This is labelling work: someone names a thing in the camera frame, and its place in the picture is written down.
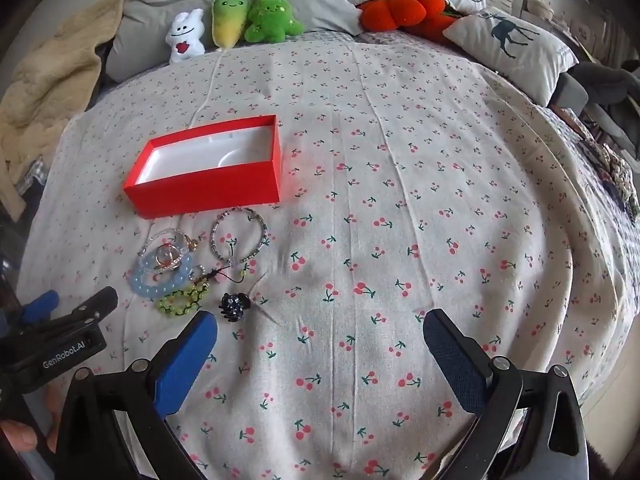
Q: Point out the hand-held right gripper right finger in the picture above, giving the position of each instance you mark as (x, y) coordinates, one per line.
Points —
(456, 366)

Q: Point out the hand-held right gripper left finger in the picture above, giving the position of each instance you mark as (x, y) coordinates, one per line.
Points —
(184, 362)

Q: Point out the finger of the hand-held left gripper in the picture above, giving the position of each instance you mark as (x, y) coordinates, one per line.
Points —
(42, 305)
(97, 305)

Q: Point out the black hair claw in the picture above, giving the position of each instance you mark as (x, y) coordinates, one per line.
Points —
(234, 307)

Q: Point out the red cardboard box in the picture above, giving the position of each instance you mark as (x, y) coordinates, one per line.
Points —
(200, 191)

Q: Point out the person's left hand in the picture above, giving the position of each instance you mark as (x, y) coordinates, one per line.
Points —
(20, 437)

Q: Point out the cherry print bedsheet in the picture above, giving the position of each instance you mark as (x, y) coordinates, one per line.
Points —
(400, 210)

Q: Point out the beige quilted blanket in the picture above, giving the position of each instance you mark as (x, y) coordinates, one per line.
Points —
(50, 75)

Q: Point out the floral cloth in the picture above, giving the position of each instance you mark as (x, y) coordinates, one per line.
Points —
(617, 170)

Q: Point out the white bunny plush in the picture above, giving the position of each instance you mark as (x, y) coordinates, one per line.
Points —
(186, 35)

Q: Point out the grey clothes pile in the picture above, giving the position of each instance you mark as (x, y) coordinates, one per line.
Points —
(605, 90)

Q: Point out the yellow green carrot plush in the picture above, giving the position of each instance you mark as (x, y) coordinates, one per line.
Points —
(229, 20)

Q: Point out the deer print pillow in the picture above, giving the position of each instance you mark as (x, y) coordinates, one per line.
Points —
(515, 50)

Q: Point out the green tree plush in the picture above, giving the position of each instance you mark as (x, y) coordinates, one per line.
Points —
(270, 17)

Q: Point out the orange pumpkin plush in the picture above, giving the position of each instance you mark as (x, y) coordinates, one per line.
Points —
(400, 12)

